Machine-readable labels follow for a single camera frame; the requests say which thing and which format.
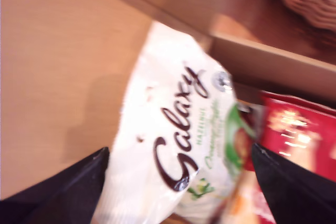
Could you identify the red egg bag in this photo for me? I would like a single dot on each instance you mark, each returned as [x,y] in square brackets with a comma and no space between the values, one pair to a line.
[294,129]

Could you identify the brown cardboard box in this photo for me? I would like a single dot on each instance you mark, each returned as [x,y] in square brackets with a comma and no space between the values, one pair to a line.
[52,51]

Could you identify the white green Galaxy egg bag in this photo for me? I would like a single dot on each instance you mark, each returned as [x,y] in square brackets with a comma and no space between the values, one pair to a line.
[162,90]

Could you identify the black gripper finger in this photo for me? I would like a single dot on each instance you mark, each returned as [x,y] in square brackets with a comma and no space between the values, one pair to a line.
[296,195]
[52,197]

